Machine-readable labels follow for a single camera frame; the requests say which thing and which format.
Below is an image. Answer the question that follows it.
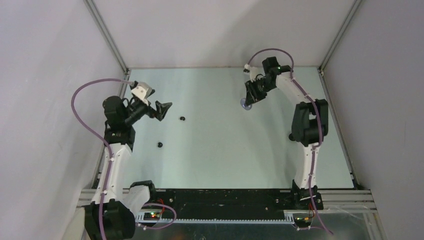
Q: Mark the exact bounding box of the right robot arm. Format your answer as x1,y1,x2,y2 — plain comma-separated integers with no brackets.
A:
240,56,329,209

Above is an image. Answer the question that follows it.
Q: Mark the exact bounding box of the right controller board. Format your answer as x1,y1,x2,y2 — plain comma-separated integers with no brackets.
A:
293,217,313,229

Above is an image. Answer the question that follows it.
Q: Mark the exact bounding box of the lavender earbud charging case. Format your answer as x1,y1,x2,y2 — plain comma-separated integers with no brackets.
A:
240,98,252,111

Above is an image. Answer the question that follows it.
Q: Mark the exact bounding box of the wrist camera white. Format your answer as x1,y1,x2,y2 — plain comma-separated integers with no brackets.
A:
243,63,261,82
131,81,155,100

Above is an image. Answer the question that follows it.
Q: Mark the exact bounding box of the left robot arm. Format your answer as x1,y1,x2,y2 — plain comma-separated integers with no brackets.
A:
84,96,173,240

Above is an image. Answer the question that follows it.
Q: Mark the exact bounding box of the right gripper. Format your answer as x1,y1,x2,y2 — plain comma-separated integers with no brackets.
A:
245,77,276,107

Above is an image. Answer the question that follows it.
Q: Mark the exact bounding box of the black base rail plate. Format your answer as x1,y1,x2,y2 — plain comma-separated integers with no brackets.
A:
126,188,324,221

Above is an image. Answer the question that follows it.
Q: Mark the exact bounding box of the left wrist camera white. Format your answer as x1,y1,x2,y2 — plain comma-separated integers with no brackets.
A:
131,81,155,100

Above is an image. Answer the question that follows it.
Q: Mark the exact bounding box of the controller board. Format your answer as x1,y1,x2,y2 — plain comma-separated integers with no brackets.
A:
293,217,313,229
143,212,161,221

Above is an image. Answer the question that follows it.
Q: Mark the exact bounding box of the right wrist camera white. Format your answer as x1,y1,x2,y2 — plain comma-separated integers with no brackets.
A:
243,63,261,82

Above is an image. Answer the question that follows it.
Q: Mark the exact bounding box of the black earbud charging case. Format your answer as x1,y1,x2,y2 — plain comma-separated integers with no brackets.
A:
288,133,295,142

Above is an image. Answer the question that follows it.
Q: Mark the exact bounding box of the left controller board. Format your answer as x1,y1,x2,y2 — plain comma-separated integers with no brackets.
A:
143,212,161,221

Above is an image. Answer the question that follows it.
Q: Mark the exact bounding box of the grey slotted cable duct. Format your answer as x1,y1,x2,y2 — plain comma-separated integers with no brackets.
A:
135,211,295,225

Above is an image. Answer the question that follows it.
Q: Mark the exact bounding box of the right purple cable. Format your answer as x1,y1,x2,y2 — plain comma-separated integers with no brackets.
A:
246,48,333,234

